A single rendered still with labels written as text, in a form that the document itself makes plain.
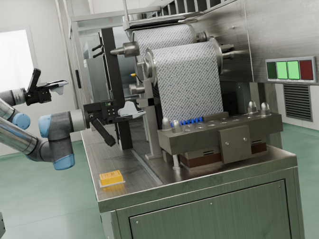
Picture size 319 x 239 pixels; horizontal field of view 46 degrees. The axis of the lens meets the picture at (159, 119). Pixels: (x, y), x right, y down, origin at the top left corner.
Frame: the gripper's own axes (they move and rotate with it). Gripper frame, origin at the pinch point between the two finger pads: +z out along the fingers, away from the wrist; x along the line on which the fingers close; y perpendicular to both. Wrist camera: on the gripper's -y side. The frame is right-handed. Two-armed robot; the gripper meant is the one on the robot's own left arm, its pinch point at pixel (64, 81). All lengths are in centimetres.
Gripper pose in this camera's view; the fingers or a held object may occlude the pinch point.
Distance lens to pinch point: 189.7
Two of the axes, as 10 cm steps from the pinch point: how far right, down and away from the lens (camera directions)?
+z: 8.9, -2.6, 3.8
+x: 4.4, 2.5, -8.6
